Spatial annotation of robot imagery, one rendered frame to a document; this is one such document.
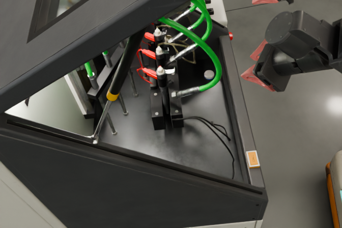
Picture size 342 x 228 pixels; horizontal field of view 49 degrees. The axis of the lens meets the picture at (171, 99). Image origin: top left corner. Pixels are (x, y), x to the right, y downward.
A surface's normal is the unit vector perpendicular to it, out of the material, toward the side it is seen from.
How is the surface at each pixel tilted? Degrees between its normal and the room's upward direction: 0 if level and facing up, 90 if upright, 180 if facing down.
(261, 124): 0
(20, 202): 90
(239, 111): 0
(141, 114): 0
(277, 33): 50
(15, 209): 90
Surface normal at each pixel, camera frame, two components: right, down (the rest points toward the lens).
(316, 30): 0.46, -0.22
